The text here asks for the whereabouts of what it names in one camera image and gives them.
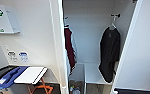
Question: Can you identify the white clothes hanger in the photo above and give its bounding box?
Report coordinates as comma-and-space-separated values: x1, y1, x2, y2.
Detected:
62, 20, 71, 30
107, 14, 121, 32

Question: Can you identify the maroon and white jacket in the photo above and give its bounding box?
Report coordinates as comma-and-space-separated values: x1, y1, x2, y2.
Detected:
63, 26, 79, 77

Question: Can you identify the white wardrobe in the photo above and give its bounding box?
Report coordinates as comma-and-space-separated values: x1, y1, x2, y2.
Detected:
49, 0, 150, 94

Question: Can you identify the white wall switch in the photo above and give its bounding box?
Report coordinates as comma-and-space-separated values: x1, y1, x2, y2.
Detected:
3, 44, 9, 51

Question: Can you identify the black garment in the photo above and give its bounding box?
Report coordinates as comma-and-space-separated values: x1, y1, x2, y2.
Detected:
97, 26, 122, 84

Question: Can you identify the black wardrobe hook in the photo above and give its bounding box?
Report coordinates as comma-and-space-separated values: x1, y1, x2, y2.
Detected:
62, 16, 69, 21
110, 12, 122, 20

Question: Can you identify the white inner shelf unit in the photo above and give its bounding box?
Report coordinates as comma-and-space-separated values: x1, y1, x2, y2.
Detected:
83, 62, 117, 94

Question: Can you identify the brown cardboard box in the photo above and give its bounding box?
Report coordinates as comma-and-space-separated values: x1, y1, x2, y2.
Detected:
68, 79, 85, 94

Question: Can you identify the white first aid box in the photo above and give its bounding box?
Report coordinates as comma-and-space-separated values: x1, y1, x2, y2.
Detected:
0, 3, 21, 35

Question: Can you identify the white bin lid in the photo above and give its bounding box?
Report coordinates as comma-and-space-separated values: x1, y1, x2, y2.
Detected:
13, 66, 49, 85

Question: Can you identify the white wardrobe door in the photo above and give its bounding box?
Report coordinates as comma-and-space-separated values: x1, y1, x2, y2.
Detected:
110, 0, 150, 91
49, 0, 70, 94

